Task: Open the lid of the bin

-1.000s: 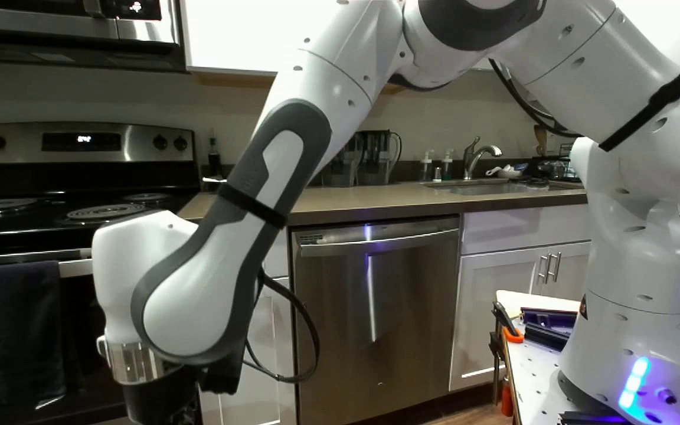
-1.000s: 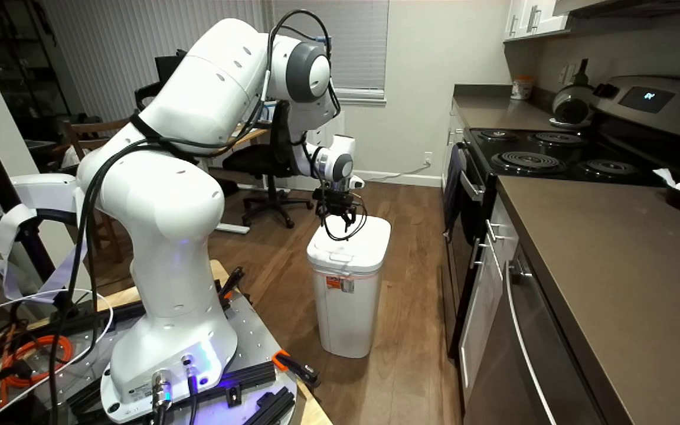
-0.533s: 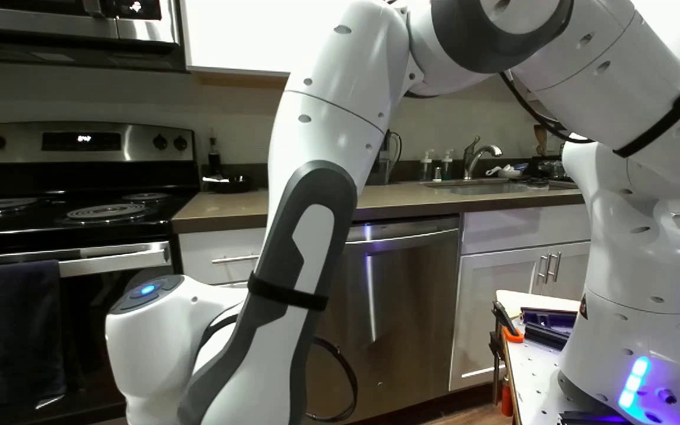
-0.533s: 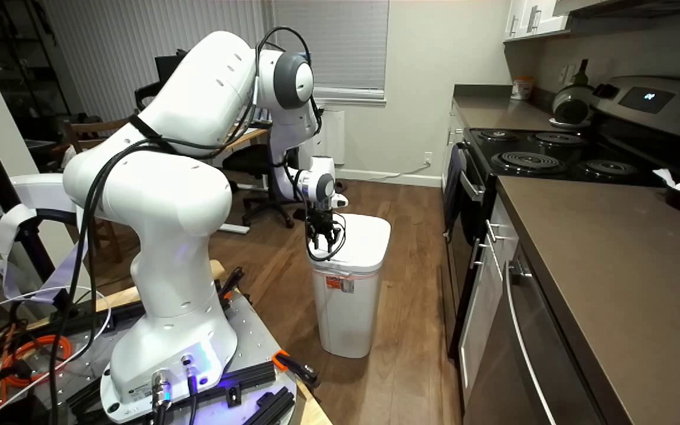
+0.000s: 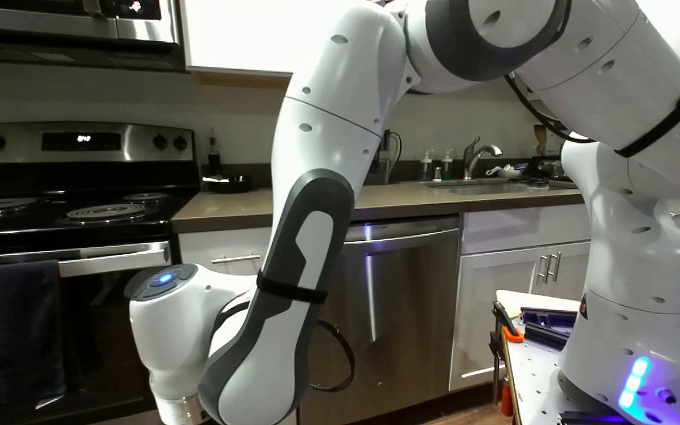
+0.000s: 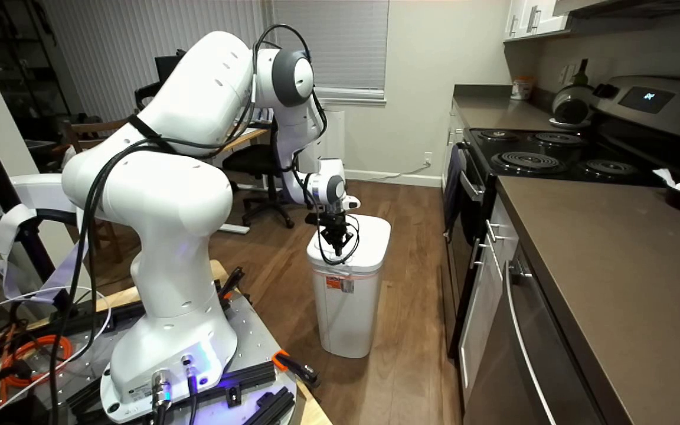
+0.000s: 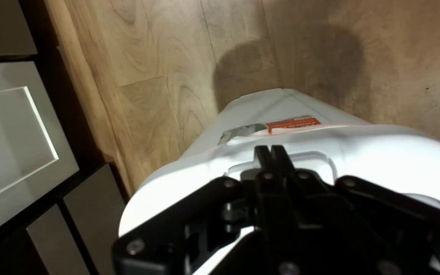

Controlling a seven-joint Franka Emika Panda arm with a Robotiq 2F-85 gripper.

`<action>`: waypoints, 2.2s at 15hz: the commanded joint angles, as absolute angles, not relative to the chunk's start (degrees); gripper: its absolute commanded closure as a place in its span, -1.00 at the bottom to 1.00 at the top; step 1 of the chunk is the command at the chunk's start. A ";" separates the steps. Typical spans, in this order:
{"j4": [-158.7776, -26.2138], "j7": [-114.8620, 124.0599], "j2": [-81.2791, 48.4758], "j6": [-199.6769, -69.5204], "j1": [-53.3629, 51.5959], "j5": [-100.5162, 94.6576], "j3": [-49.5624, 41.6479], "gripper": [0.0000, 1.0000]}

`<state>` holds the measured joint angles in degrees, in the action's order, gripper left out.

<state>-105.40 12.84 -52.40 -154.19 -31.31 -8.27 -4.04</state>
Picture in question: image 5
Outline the robot mounting table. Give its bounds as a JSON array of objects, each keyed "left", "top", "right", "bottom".
[{"left": 491, "top": 287, "right": 680, "bottom": 425}]

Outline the black orange bar clamp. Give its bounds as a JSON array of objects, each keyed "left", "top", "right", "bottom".
[{"left": 491, "top": 299, "right": 529, "bottom": 347}]

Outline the dark hanging towel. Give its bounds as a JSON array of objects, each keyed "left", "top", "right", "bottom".
[{"left": 0, "top": 259, "right": 68, "bottom": 414}]

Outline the black flat case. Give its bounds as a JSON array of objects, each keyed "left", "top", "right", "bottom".
[{"left": 520, "top": 304, "right": 584, "bottom": 350}]

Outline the stainless steel microwave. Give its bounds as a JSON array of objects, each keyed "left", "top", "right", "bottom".
[{"left": 0, "top": 0, "right": 187, "bottom": 61}]

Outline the small dispenser bottle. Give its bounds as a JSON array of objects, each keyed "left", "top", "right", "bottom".
[
  {"left": 439, "top": 149, "right": 459, "bottom": 182},
  {"left": 420, "top": 149, "right": 438, "bottom": 183}
]

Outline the stainless steel dishwasher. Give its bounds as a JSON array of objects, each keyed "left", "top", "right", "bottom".
[{"left": 301, "top": 216, "right": 465, "bottom": 423}]

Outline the white drawer cabinet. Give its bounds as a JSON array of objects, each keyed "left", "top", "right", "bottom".
[{"left": 178, "top": 224, "right": 274, "bottom": 278}]

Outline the white sink base cabinet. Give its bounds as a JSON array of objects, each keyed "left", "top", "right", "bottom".
[{"left": 447, "top": 201, "right": 595, "bottom": 393}]

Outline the dark bottle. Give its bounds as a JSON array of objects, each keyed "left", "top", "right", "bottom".
[{"left": 206, "top": 135, "right": 224, "bottom": 174}]

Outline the dark utensil holder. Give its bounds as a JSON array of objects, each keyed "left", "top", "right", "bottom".
[{"left": 375, "top": 126, "right": 406, "bottom": 187}]

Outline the chrome sink faucet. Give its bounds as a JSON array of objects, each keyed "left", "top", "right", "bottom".
[{"left": 460, "top": 135, "right": 508, "bottom": 183}]

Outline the black stainless steel stove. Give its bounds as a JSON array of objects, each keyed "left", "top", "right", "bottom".
[{"left": 0, "top": 121, "right": 201, "bottom": 425}]

